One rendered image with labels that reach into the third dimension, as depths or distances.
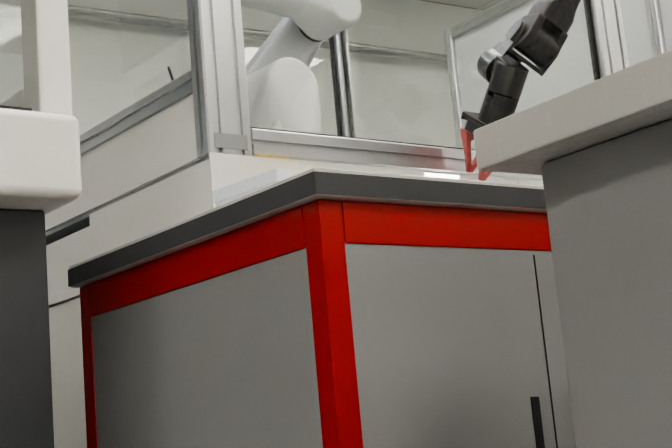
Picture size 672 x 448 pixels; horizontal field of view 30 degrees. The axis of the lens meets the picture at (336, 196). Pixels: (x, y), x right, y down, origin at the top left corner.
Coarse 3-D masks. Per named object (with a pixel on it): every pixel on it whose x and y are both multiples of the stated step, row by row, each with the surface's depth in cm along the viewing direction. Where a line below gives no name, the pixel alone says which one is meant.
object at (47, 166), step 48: (48, 0) 154; (48, 48) 153; (48, 96) 151; (0, 144) 144; (48, 144) 148; (0, 192) 143; (48, 192) 146; (0, 240) 149; (0, 288) 148; (0, 336) 146; (48, 336) 150; (0, 384) 145; (48, 384) 148; (0, 432) 144; (48, 432) 147
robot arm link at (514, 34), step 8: (520, 24) 208; (512, 32) 209; (520, 32) 208; (512, 40) 208; (496, 48) 219; (504, 48) 216; (512, 48) 208; (480, 56) 220; (488, 56) 217; (512, 56) 215; (520, 56) 209; (480, 64) 219; (488, 64) 215; (528, 64) 210; (480, 72) 219; (488, 72) 215; (544, 72) 211; (488, 80) 216
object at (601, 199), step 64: (640, 64) 100; (512, 128) 112; (576, 128) 105; (640, 128) 105; (576, 192) 111; (640, 192) 104; (576, 256) 110; (640, 256) 104; (576, 320) 110; (640, 320) 104; (576, 384) 110; (640, 384) 104
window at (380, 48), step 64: (256, 0) 205; (320, 0) 213; (384, 0) 222; (448, 0) 232; (512, 0) 242; (256, 64) 202; (320, 64) 210; (384, 64) 219; (448, 64) 228; (576, 64) 250; (320, 128) 207; (384, 128) 215; (448, 128) 225
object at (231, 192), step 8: (256, 176) 150; (264, 176) 149; (272, 176) 148; (280, 176) 147; (288, 176) 148; (232, 184) 153; (240, 184) 152; (248, 184) 151; (256, 184) 150; (264, 184) 149; (216, 192) 156; (224, 192) 154; (232, 192) 153; (240, 192) 152; (248, 192) 151; (216, 200) 155; (224, 200) 154
